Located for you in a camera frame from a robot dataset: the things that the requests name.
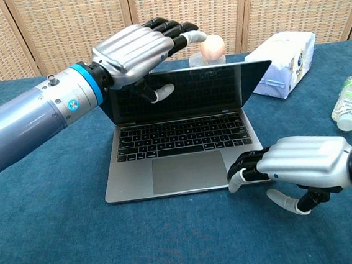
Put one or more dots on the teal table cloth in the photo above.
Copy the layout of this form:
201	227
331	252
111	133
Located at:
80	235

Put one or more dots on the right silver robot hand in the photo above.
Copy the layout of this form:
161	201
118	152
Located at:
306	160

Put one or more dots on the woven rattan folding screen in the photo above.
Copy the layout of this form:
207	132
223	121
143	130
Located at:
60	30

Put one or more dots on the white tissue pack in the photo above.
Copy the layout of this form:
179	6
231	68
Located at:
285	65

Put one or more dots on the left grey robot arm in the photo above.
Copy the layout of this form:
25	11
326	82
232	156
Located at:
22	122

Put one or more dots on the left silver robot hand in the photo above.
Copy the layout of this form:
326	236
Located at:
131	55

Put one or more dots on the silver laptop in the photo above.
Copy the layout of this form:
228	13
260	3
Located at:
183	147

